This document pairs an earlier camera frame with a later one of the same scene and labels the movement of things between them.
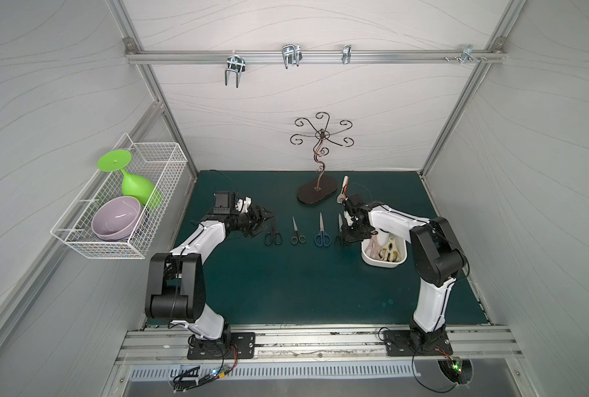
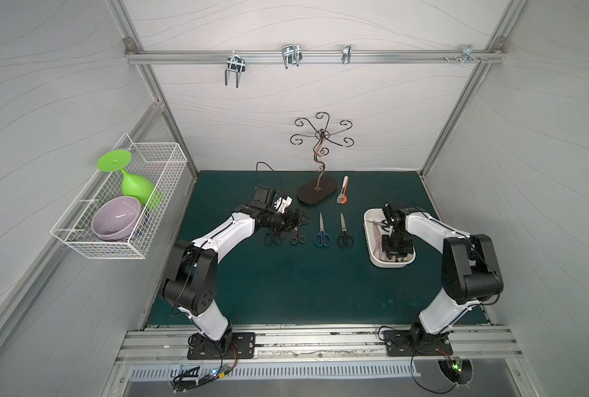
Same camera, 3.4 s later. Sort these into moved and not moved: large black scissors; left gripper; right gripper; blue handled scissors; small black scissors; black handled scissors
Moved: right gripper; left gripper
Not moved: small black scissors; black handled scissors; large black scissors; blue handled scissors
